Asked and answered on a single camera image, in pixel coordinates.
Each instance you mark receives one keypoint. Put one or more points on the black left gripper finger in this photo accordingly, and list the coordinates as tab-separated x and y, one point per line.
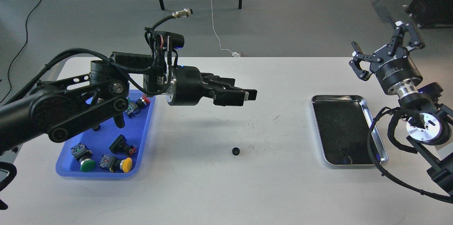
215	80
234	97

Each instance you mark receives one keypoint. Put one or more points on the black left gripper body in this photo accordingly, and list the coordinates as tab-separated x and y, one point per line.
189	87

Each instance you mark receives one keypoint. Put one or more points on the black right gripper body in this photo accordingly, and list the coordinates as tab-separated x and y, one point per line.
394	69

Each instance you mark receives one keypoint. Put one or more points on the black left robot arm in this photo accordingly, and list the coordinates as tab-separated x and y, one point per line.
65	108

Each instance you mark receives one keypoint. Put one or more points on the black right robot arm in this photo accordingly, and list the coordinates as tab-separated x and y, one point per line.
419	120

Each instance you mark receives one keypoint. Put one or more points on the black equipment case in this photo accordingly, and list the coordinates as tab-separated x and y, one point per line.
429	14

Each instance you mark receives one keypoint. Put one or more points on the metal tray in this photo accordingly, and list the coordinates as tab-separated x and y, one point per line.
343	125

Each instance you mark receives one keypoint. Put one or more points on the green mushroom push button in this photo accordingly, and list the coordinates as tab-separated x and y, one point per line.
83	155

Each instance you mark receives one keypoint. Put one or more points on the red push button switch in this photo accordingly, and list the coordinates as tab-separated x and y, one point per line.
135	107

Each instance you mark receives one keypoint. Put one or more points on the black selector switch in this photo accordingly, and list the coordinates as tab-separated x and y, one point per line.
121	146

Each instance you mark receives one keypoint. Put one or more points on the yellow push button switch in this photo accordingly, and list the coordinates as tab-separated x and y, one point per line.
113	163

